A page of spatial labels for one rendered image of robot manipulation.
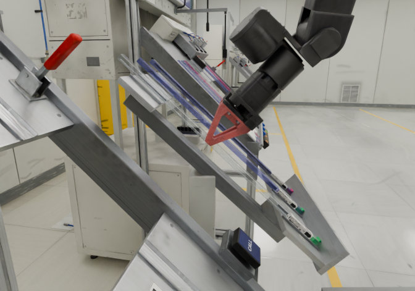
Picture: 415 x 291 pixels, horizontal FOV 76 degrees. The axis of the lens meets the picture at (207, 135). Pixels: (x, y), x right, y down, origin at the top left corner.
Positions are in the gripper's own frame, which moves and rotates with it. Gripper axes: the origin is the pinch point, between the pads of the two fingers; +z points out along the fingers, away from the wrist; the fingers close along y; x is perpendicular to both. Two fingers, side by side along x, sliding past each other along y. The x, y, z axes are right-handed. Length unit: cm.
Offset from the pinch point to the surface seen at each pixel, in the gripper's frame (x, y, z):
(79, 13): -67, -72, 15
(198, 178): 5.5, -8.2, 10.4
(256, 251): 15.6, 11.2, 5.5
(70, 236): -6, -98, 132
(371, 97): 328, -684, -226
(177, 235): 4.1, 14.2, 10.2
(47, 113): -19.9, 12.9, 9.8
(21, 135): -18.4, 18.9, 10.4
